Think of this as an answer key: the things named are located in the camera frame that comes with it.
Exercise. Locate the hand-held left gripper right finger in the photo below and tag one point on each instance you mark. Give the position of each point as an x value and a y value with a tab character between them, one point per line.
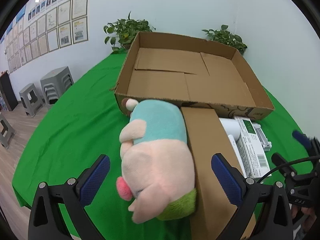
226	177

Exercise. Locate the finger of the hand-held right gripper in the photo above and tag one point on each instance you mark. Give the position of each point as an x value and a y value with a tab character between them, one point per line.
282	163
301	137

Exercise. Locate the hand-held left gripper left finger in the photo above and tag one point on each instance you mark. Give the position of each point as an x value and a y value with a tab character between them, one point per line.
96	180

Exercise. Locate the white printed medicine box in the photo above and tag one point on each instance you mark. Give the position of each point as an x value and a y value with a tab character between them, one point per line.
251	150

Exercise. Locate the long brown cardboard box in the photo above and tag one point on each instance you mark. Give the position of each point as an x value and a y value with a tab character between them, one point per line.
207	140

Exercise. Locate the white hair dryer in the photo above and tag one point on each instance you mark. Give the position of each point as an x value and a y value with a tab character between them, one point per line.
231	127

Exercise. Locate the pink and teal plush pig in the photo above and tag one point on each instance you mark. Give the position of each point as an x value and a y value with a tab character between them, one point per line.
155	160

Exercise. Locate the cardboard tray box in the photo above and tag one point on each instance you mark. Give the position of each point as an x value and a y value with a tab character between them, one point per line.
190	80

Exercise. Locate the person's right hand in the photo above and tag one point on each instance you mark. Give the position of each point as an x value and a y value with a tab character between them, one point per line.
303	216

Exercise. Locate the white plastic clip holder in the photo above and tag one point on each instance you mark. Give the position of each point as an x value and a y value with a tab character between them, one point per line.
261	136

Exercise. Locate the green tablecloth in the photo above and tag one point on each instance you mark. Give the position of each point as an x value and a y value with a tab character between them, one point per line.
82	127

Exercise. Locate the stack of grey plastic stools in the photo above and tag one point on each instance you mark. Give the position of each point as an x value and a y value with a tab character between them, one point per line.
56	85

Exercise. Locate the grey plastic stool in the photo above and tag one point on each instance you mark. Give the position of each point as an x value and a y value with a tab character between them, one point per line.
5	130
30	97

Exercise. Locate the black cabinet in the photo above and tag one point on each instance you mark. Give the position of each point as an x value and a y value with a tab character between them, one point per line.
7	92

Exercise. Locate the small leafy potted plant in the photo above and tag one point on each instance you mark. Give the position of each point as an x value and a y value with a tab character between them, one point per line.
225	38

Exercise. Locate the large leafy potted plant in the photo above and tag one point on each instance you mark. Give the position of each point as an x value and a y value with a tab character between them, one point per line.
127	30

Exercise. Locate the wall of framed documents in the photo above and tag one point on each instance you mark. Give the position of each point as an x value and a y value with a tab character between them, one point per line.
52	32

